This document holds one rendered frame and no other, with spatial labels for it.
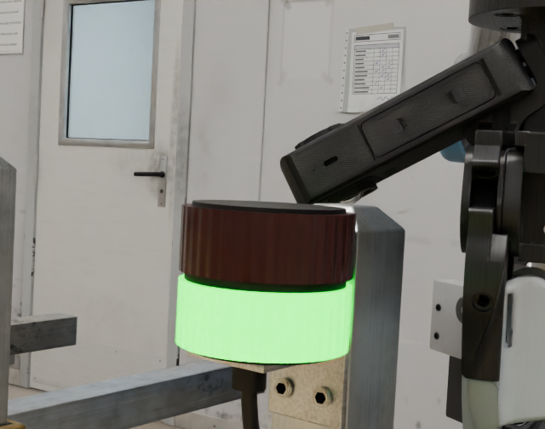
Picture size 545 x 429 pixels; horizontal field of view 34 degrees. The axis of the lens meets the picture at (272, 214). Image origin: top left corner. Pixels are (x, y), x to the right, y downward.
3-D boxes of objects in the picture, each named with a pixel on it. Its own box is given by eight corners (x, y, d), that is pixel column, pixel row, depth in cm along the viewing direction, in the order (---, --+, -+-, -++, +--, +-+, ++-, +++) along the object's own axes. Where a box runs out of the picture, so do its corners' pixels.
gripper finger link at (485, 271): (496, 390, 35) (511, 167, 35) (456, 385, 36) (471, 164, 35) (504, 366, 40) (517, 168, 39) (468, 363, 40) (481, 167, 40)
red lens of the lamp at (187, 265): (253, 259, 35) (256, 203, 35) (385, 277, 31) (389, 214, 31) (141, 267, 30) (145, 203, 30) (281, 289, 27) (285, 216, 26)
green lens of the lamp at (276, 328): (250, 322, 35) (253, 266, 35) (381, 346, 31) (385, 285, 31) (138, 340, 30) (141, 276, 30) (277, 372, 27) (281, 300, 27)
